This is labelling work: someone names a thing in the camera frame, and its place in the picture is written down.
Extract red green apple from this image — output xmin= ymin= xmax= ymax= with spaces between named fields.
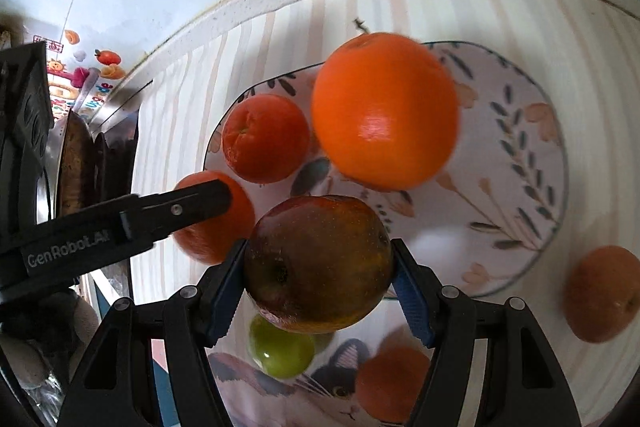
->
xmin=243 ymin=195 xmax=395 ymax=334

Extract small green fruit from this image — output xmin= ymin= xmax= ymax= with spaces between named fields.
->
xmin=249 ymin=313 xmax=316 ymax=379

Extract cat print plate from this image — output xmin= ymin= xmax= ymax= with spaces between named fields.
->
xmin=207 ymin=297 xmax=451 ymax=427

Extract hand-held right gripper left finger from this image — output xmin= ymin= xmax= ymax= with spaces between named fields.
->
xmin=60 ymin=238 xmax=251 ymax=427

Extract floral print plate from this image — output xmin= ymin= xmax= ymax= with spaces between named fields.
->
xmin=204 ymin=41 xmax=570 ymax=299

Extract large orange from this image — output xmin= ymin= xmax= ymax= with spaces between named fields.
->
xmin=310 ymin=33 xmax=460 ymax=192

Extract small tangerine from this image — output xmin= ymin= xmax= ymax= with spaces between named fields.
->
xmin=221 ymin=94 xmax=311 ymax=184
xmin=172 ymin=171 xmax=257 ymax=265
xmin=564 ymin=245 xmax=640 ymax=344
xmin=355 ymin=346 xmax=434 ymax=424

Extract colourful wall stickers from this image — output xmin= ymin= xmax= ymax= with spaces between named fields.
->
xmin=32 ymin=29 xmax=126 ymax=114

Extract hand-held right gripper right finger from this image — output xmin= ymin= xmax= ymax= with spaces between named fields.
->
xmin=390 ymin=238 xmax=573 ymax=427

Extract dark brown furniture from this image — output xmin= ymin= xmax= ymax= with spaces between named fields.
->
xmin=57 ymin=111 xmax=140 ymax=219

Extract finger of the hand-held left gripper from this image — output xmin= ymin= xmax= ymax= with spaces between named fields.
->
xmin=120 ymin=179 xmax=234 ymax=252

